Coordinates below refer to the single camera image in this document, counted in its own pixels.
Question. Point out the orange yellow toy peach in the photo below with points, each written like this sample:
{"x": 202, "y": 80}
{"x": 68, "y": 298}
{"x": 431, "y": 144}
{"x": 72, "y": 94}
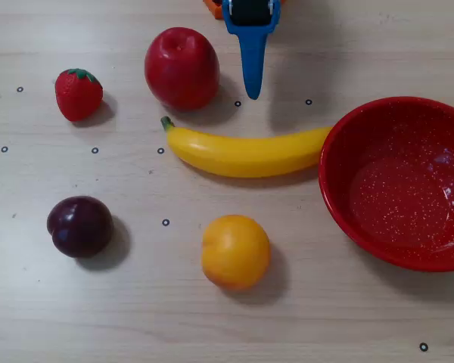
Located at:
{"x": 235, "y": 253}

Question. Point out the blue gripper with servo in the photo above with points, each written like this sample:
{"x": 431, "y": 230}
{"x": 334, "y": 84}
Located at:
{"x": 250, "y": 15}

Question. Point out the red toy apple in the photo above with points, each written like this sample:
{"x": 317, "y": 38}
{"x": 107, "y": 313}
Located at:
{"x": 181, "y": 68}

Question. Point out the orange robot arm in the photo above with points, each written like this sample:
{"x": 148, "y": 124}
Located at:
{"x": 213, "y": 8}

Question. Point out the dark purple toy plum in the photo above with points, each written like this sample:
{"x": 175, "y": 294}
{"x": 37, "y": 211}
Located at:
{"x": 79, "y": 227}

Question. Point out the red toy strawberry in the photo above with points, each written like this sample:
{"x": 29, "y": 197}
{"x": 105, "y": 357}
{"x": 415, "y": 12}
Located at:
{"x": 77, "y": 98}

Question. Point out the yellow toy banana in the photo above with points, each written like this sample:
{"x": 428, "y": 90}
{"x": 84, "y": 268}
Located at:
{"x": 246, "y": 157}

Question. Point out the red speckled bowl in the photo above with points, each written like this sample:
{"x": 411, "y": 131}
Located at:
{"x": 401, "y": 196}

